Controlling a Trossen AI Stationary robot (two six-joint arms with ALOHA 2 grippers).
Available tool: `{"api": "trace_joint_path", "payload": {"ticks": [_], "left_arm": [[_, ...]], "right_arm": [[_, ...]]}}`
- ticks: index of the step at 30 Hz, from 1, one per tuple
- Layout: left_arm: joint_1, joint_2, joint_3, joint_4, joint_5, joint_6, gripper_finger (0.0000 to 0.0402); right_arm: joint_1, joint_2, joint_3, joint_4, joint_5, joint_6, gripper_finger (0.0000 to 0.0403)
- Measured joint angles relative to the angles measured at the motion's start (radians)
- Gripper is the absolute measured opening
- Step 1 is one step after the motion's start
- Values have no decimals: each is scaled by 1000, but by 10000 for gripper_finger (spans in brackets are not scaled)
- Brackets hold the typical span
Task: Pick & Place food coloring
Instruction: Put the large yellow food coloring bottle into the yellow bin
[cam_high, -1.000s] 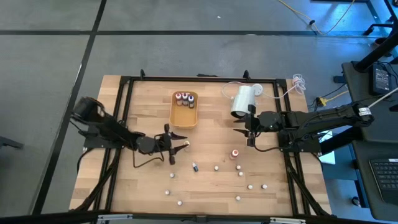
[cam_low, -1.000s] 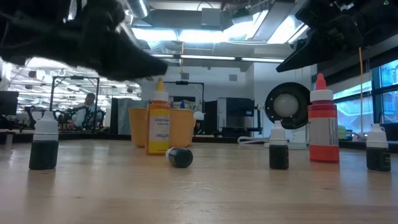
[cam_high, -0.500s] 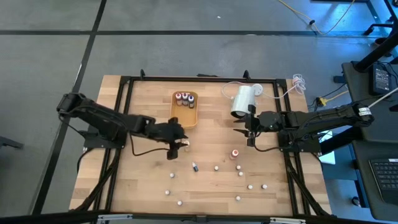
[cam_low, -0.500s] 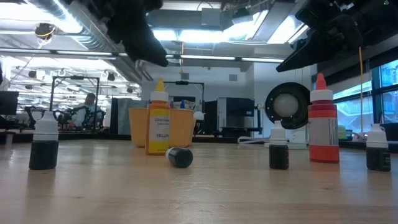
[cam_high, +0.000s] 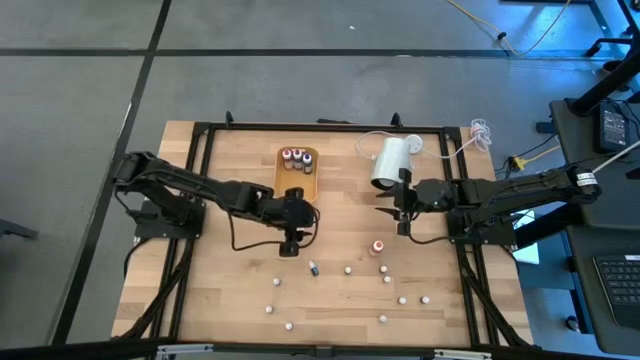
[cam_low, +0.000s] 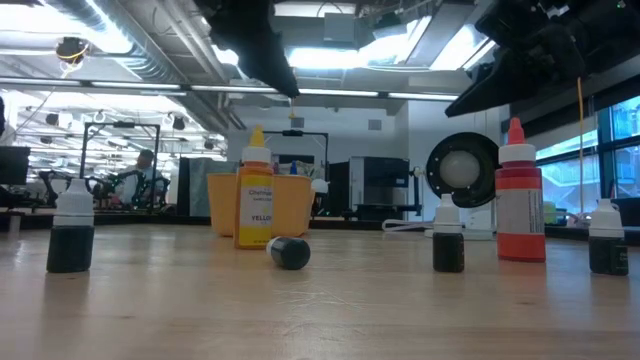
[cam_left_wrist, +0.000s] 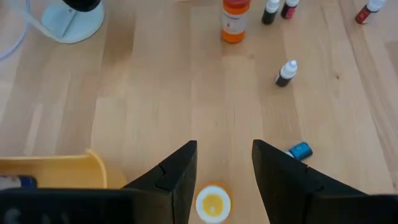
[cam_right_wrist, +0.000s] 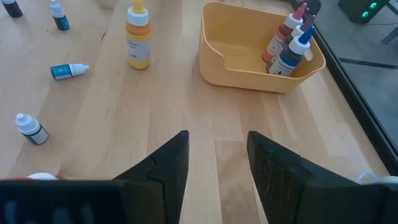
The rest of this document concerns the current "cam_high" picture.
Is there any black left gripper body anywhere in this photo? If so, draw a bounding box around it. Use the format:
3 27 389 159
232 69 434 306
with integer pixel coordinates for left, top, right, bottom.
271 187 321 259

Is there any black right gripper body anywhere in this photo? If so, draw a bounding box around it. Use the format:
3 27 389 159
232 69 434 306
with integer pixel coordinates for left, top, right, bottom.
397 168 454 237

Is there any white cylindrical spot lamp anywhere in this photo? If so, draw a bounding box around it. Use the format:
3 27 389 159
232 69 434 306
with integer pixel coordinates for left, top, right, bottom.
369 133 425 191

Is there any yellow plastic bin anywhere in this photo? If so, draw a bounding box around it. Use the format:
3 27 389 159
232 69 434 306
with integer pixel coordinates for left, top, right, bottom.
273 145 320 204

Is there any black side desk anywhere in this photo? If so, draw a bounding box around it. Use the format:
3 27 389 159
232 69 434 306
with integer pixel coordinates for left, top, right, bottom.
548 97 640 357

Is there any black power adapter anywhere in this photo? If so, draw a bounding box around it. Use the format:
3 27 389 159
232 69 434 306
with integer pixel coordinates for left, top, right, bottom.
592 101 632 155

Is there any black keyboard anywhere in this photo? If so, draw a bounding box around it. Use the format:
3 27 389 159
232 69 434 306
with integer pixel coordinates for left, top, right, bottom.
592 253 640 331

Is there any black office chair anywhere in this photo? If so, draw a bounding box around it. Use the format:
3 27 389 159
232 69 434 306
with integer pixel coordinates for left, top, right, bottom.
584 0 640 57

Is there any grey furniture foot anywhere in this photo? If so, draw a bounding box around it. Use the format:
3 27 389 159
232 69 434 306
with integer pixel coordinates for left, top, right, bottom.
0 218 40 242

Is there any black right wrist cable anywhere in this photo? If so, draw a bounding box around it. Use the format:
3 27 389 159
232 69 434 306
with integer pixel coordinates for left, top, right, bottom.
405 230 454 246

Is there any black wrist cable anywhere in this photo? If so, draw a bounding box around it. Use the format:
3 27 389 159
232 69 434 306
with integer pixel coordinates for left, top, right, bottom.
227 209 321 252
405 230 454 246

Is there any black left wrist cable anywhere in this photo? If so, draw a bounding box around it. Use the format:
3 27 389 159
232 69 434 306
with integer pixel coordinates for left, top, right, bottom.
227 209 321 252

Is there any white lamp cable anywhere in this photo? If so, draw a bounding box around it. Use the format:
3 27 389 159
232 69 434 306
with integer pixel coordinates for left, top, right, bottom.
354 118 494 161

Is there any silver metal bracket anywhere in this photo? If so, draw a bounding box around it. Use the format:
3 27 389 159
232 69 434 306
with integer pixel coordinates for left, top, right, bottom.
155 343 215 359
432 348 494 360

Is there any yellow extension cable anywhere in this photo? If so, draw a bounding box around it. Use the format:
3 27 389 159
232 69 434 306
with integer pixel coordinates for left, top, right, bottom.
446 0 574 57

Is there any white desk cable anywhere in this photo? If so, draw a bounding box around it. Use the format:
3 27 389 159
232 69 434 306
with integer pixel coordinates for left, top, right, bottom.
589 142 640 176

